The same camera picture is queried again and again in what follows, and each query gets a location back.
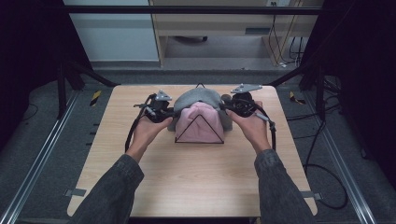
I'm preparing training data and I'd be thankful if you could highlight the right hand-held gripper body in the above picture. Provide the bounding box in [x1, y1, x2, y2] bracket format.
[230, 83, 263, 119]

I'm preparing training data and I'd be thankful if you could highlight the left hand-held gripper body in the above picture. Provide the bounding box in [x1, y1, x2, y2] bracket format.
[144, 90, 176, 124]

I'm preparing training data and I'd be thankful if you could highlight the pink beanie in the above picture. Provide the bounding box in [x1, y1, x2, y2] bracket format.
[175, 101, 225, 144]

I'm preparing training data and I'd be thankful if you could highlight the black wire rack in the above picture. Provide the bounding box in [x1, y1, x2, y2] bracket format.
[174, 82, 225, 145]

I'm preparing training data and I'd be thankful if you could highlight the person's right hand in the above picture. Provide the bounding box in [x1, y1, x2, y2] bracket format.
[226, 101, 273, 155]

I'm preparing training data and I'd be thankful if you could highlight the person's left hand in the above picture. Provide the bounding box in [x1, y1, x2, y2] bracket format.
[125, 115, 174, 162]

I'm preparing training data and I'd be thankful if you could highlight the yellow black striped tape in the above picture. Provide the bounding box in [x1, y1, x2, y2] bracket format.
[90, 90, 103, 107]
[289, 91, 307, 105]

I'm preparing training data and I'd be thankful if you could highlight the white cabinet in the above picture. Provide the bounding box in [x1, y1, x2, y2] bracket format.
[63, 0, 161, 63]

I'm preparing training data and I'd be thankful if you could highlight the dark curtain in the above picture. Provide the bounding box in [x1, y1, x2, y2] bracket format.
[0, 0, 92, 147]
[300, 0, 396, 190]

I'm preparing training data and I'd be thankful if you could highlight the left hand-held gripper cable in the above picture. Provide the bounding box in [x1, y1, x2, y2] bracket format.
[124, 92, 157, 153]

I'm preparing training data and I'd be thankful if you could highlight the hand-held gripper cable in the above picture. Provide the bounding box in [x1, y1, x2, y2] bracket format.
[255, 104, 277, 152]
[124, 92, 157, 153]

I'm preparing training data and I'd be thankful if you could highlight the right hand-held gripper cable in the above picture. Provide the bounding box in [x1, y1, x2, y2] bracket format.
[255, 104, 277, 152]

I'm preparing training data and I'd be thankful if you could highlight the black frame strut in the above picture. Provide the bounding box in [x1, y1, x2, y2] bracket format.
[266, 60, 327, 120]
[56, 60, 121, 120]

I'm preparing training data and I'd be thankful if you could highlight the black hanging cable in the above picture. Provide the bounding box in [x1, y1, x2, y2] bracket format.
[268, 2, 283, 65]

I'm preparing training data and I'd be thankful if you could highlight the yellow cable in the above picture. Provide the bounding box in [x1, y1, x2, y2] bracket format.
[273, 0, 303, 65]

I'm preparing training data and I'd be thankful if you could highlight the black horizontal frame bar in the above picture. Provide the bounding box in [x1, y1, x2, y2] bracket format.
[62, 5, 325, 16]

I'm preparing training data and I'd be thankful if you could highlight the metal floor rail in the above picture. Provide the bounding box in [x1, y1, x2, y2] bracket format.
[303, 92, 378, 224]
[0, 90, 80, 224]

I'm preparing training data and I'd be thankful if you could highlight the grey table bracket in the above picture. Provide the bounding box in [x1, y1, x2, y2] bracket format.
[300, 190, 324, 201]
[64, 188, 88, 198]

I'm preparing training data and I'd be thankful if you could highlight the thin black floor cable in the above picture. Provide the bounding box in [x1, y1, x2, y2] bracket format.
[14, 103, 39, 123]

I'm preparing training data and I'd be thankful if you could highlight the black looped floor cable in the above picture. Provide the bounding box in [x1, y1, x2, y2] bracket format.
[303, 119, 349, 210]

